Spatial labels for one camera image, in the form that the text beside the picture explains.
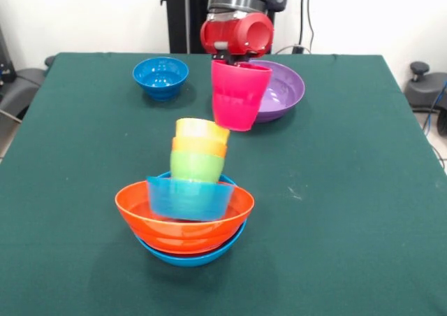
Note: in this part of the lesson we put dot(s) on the large light blue bowl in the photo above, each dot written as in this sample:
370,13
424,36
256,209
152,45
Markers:
188,261

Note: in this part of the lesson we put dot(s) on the yellow plastic cup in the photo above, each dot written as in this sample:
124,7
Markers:
199,129

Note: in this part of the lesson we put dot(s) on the small light blue bowl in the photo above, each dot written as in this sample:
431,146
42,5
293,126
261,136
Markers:
190,200

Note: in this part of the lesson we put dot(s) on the black equipment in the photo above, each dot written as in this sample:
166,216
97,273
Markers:
5,57

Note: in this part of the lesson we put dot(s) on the green plastic cup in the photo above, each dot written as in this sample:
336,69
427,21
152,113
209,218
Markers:
195,165

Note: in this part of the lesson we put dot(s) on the orange plastic cup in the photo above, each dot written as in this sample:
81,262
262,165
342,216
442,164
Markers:
199,146

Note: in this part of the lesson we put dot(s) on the pink plastic cup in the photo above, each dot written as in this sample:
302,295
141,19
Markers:
237,99

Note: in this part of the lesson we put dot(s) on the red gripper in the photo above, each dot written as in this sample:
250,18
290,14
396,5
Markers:
237,36

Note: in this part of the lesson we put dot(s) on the small dark blue bowl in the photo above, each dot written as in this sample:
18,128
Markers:
160,78

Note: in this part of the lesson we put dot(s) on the purple plastic bowl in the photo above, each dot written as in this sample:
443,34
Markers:
283,92

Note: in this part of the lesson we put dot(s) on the dark green tablecloth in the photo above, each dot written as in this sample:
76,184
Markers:
70,225

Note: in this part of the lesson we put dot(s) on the small orange-red bowl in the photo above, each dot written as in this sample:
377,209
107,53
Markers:
188,255

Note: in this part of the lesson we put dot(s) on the wide orange-red bowl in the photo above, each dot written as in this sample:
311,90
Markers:
185,235

